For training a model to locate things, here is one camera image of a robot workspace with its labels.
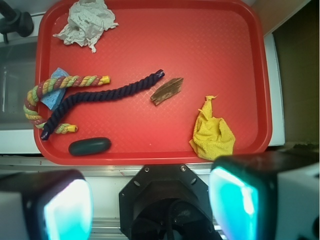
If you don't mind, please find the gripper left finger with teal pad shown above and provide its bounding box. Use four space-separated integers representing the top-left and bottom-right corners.
0 169 94 240

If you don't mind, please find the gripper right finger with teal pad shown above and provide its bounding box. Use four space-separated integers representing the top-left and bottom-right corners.
208 149 320 240

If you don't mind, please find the yellow cloth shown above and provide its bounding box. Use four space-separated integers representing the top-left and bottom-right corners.
189 95 236 161

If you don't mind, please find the dark green oval soap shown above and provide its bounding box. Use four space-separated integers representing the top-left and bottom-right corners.
68 137 112 157

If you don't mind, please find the blue sponge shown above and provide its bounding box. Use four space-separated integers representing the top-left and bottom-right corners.
40 67 69 111

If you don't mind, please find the red plastic tray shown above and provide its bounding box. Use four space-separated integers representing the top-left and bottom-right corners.
34 0 272 165

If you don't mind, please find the brown wood piece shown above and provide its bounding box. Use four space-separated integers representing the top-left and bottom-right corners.
150 77 184 106

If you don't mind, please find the grey sink basin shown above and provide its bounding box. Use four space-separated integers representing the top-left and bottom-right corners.
0 37 37 131

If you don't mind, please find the brown cardboard panel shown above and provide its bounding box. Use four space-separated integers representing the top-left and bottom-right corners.
252 0 320 151

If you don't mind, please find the grey faucet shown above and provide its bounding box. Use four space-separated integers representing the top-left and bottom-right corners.
0 0 34 45

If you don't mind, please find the crumpled white paper towel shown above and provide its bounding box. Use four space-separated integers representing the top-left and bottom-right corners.
52 0 119 54

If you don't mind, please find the multicolour twisted rope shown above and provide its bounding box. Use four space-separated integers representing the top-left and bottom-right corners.
23 74 111 135

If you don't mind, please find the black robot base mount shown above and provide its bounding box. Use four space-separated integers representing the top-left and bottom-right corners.
119 164 222 240

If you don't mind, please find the dark blue twisted rope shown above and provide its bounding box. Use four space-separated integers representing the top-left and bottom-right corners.
40 69 166 142

